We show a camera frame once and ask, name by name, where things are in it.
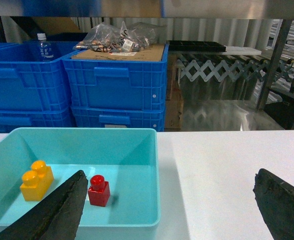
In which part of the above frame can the lower middle blue crate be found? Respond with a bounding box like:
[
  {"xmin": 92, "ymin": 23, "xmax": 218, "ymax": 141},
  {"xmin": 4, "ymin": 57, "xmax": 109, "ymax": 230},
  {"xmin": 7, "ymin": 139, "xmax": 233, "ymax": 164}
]
[{"xmin": 0, "ymin": 108, "xmax": 76, "ymax": 133}]

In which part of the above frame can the blue crate with cardboard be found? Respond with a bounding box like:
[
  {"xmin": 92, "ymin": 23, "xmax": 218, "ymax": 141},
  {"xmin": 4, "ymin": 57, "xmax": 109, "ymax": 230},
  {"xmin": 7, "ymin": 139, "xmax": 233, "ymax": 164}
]
[{"xmin": 62, "ymin": 44, "xmax": 169, "ymax": 111}]

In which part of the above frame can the expandable roller conveyor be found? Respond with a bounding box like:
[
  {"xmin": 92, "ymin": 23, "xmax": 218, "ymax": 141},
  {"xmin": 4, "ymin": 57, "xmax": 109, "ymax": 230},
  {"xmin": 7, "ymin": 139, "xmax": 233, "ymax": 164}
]
[{"xmin": 177, "ymin": 54, "xmax": 294, "ymax": 84}]

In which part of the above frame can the blue crate with bottle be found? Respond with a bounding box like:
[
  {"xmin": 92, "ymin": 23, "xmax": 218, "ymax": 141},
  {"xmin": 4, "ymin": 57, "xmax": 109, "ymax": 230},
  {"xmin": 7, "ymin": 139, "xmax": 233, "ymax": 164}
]
[{"xmin": 0, "ymin": 41, "xmax": 75, "ymax": 111}]

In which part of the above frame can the clear water bottle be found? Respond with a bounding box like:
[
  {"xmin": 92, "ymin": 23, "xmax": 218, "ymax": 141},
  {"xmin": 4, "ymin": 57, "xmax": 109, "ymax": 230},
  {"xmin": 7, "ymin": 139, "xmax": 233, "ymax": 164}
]
[{"xmin": 37, "ymin": 33, "xmax": 55, "ymax": 62}]

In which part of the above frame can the red one-stud block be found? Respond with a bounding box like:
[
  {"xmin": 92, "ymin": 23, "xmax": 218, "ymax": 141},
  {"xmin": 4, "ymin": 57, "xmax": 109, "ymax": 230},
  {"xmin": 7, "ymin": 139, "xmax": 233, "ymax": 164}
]
[{"xmin": 87, "ymin": 174, "xmax": 111, "ymax": 207}]

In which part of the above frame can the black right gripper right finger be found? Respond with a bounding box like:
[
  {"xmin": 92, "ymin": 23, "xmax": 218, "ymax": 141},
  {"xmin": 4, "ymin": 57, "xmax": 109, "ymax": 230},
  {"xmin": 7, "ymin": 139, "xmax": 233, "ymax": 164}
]
[{"xmin": 253, "ymin": 168, "xmax": 294, "ymax": 240}]

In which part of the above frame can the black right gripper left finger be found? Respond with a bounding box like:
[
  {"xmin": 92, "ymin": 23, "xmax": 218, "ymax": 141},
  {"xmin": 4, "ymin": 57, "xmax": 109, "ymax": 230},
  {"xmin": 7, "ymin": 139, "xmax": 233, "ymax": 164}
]
[{"xmin": 0, "ymin": 170, "xmax": 88, "ymax": 240}]

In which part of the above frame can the brown cardboard sheet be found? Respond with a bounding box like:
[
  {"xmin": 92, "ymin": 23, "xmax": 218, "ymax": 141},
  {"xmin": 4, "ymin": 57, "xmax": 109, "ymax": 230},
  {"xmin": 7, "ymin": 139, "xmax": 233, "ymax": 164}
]
[{"xmin": 71, "ymin": 44, "xmax": 168, "ymax": 62}]

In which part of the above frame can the lower right blue crate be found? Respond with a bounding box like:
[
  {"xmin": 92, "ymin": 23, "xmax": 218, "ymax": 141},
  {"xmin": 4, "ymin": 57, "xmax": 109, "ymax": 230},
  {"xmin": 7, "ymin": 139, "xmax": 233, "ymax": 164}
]
[{"xmin": 71, "ymin": 106, "xmax": 166, "ymax": 132}]

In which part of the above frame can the yellow two-stud block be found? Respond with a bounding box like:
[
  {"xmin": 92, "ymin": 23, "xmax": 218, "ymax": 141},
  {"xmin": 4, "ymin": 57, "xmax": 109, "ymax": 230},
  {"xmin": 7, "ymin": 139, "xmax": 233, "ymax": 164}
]
[{"xmin": 19, "ymin": 160, "xmax": 54, "ymax": 202}]

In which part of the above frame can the clear bag of parts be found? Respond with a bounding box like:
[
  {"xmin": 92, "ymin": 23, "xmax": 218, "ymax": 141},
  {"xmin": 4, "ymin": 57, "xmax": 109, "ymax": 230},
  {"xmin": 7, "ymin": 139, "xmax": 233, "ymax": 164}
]
[{"xmin": 73, "ymin": 22, "xmax": 165, "ymax": 53}]

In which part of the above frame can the light blue plastic tray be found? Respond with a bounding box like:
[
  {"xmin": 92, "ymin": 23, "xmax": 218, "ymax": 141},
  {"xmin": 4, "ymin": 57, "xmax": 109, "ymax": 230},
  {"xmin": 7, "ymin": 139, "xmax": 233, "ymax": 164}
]
[{"xmin": 0, "ymin": 127, "xmax": 161, "ymax": 240}]

